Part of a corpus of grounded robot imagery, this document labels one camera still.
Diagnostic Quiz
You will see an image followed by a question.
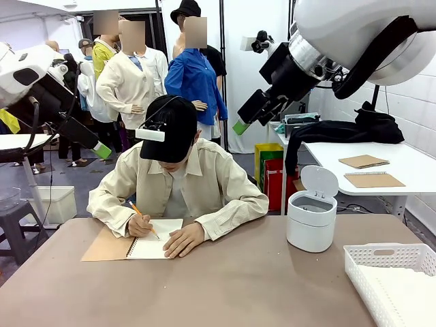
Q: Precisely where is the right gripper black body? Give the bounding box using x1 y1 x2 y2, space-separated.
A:
258 42 311 103

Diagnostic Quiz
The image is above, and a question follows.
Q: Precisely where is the person's torso cream jacket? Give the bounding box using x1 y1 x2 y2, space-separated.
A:
102 138 253 219

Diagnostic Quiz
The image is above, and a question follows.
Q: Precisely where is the gray tray teal cloth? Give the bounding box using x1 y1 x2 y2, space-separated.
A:
273 113 322 137

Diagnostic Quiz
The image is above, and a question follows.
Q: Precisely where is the head-mounted camera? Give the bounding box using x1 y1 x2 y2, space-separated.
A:
135 96 180 143

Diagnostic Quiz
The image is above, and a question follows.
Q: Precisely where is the closed brown spiral notebook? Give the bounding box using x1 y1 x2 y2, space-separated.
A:
343 171 407 189

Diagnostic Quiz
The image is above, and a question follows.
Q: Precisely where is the yellow pencil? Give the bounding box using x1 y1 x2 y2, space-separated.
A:
128 200 161 240

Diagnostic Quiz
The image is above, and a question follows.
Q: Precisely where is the white perforated plastic basket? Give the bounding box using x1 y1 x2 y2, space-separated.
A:
342 243 436 327

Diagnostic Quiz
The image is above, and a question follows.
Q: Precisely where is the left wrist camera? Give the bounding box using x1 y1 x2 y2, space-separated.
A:
47 59 80 84

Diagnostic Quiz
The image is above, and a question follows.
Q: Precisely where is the white pedestal table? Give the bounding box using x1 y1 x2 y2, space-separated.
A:
0 133 61 229

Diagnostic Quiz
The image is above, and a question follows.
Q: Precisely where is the white cardigan mannequin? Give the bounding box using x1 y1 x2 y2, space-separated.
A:
96 20 170 132

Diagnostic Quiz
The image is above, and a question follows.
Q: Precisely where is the white side table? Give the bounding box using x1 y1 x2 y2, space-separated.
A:
270 119 436 219

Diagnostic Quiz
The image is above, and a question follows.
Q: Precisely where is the spiral notebook brown cover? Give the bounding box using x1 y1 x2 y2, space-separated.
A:
80 218 184 262

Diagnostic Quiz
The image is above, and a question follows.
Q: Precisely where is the white backdrop screen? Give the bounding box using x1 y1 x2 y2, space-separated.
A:
161 0 296 155

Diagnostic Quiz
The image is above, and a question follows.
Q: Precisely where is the black cap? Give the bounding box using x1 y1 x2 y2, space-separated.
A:
139 95 199 164

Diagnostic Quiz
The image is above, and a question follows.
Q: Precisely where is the blue shirt mannequin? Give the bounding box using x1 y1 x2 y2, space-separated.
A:
164 16 229 141

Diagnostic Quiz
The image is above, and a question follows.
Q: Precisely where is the person's left forearm cream sleeve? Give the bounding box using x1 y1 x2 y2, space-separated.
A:
196 190 270 241

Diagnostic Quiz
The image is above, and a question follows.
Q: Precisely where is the white lidded trash bin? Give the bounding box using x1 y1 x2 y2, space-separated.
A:
285 165 339 254

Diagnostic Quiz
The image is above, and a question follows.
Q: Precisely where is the black arm cable sleeve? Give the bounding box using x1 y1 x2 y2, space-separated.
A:
332 15 422 100

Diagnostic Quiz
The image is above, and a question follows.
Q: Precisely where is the black garment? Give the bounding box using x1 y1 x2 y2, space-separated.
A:
284 101 406 177

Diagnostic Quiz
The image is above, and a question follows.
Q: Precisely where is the person's left hand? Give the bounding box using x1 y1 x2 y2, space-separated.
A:
162 223 206 259

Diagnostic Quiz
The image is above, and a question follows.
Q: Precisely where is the brown cardboard sheet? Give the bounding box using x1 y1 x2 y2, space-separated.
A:
337 154 390 170

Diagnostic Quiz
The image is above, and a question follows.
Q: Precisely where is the person's right hand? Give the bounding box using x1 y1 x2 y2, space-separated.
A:
127 213 155 238

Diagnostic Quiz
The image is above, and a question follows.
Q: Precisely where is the yellow cloth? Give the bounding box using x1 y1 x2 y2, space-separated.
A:
0 108 22 136

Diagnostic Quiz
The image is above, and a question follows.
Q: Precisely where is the clear bowl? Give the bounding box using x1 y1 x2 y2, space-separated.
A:
0 187 22 211

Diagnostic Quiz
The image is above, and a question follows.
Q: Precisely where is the white storage bin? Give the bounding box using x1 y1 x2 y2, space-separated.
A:
24 185 78 225

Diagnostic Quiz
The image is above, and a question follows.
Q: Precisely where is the person's right forearm cream sleeve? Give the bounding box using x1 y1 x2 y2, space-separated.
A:
87 185 137 238

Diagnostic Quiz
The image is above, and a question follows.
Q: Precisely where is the black tee mannequin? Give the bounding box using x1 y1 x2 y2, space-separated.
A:
172 8 228 79

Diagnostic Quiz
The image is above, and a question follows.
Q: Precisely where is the dark gray stool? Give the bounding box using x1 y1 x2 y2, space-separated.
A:
0 200 51 266

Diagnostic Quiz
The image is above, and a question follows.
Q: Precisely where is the black bucket hat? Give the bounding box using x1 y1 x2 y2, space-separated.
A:
170 0 202 25

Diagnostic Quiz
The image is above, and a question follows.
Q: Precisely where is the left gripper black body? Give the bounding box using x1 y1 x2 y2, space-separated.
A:
18 75 82 132

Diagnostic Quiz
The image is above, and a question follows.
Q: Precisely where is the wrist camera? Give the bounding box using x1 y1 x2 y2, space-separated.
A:
47 59 80 84
239 29 276 55

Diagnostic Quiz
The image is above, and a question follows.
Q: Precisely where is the gray cap mannequin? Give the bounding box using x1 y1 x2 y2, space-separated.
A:
77 38 95 64

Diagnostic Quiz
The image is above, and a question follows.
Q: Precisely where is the yellow jacket mannequin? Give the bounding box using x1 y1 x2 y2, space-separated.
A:
91 10 121 82

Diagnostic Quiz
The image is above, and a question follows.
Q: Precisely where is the black backdrop stand pole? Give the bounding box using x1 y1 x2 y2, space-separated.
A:
153 0 168 88
219 0 228 153

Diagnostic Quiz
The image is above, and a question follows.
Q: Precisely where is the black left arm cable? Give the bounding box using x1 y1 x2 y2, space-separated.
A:
20 96 42 154

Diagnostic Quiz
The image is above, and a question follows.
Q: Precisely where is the person's head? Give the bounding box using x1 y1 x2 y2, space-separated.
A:
139 95 202 177

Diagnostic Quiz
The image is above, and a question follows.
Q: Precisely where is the yellow bag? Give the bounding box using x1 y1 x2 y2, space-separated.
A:
254 142 285 193

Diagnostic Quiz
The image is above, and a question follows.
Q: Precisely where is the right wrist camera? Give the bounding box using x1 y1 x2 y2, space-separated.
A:
239 29 276 55

